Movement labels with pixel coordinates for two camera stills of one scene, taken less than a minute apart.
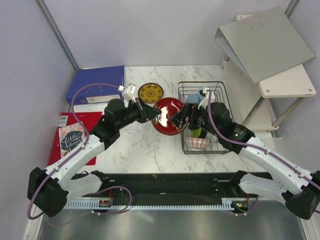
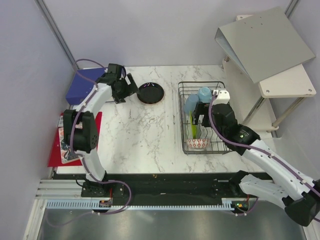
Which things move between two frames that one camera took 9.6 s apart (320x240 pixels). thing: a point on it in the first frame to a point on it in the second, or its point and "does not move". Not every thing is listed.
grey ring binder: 265,44 does not move
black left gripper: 143,110 to 120,98
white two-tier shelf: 267,105 does not move
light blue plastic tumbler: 193,98 does not move
